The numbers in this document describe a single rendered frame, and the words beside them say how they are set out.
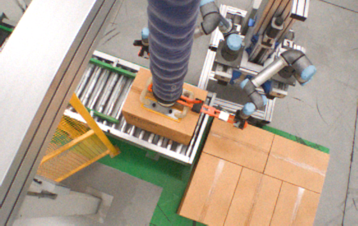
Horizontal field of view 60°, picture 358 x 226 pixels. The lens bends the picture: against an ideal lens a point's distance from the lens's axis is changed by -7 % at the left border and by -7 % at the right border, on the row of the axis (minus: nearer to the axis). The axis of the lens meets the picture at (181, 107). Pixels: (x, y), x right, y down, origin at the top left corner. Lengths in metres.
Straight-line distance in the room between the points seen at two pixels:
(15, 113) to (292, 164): 2.89
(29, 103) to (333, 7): 4.61
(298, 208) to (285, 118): 1.16
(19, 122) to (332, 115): 3.88
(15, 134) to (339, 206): 3.75
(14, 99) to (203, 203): 2.58
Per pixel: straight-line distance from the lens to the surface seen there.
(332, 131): 4.09
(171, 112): 2.59
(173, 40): 1.55
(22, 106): 0.49
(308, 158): 3.28
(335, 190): 3.99
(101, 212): 3.52
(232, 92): 3.56
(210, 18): 2.24
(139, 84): 2.72
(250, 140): 3.11
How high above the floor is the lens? 3.48
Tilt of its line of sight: 72 degrees down
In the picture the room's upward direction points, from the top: 12 degrees clockwise
